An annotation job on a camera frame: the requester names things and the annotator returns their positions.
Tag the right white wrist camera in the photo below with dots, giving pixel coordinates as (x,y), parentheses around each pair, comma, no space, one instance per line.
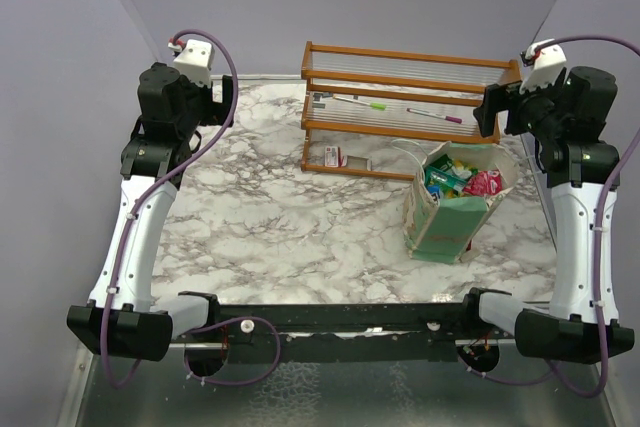
(546,65)

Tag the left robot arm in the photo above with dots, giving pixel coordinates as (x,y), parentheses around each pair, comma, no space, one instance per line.
(117,320)

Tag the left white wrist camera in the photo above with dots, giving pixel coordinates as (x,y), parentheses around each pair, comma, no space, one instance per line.
(194,60)

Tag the red white staples box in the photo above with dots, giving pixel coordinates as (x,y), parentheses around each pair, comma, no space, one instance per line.
(334,157)

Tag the wooden shelf rack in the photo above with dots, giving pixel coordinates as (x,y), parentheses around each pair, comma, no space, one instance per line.
(439,84)

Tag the Fox's spring tea candy bag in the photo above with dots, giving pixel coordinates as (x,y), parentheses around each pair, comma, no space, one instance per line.
(463,170)

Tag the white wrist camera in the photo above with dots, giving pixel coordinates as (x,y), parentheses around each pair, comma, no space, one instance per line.
(194,60)
(546,65)

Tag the green candy bag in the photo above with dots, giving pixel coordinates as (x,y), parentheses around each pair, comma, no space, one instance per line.
(443,163)

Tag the blue snack wrapper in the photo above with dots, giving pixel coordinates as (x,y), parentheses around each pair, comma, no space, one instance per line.
(434,191)

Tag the purple capped marker pen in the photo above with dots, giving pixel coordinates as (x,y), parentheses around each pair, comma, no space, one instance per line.
(442,117)

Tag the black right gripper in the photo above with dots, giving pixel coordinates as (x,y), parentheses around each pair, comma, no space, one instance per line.
(498,96)

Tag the teal snack bag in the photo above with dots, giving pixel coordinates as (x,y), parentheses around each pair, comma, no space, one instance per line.
(436,176)

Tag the green beige paper bag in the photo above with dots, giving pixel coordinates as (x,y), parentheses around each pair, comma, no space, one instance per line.
(442,230)

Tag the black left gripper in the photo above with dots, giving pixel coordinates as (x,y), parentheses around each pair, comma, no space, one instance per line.
(216,113)

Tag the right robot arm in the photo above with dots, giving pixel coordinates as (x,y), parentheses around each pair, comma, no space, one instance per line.
(566,118)

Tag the red small snack packet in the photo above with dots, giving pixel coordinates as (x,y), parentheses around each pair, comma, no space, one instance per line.
(484,184)

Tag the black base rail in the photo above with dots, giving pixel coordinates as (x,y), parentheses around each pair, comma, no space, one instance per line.
(337,333)

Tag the green capped marker pen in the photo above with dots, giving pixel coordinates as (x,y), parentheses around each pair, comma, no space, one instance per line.
(373,105)

